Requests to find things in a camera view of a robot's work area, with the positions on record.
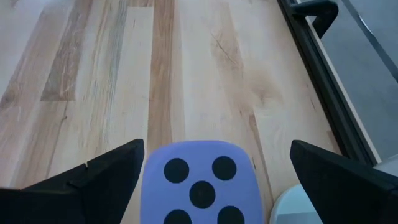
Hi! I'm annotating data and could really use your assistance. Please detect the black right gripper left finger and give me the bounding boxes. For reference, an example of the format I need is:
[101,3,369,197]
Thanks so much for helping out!
[0,138,146,224]

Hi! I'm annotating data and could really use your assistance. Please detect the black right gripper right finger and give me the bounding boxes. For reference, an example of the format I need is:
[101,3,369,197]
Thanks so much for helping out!
[289,139,398,224]

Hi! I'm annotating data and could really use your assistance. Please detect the purple foam die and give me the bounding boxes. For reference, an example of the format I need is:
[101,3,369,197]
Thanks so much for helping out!
[139,139,266,224]

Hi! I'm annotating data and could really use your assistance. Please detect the white cylinder container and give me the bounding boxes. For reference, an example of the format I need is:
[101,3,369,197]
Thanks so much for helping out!
[269,157,398,224]

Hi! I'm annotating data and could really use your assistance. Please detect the black table clamp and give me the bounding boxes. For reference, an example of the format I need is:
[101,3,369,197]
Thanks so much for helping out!
[290,0,340,39]

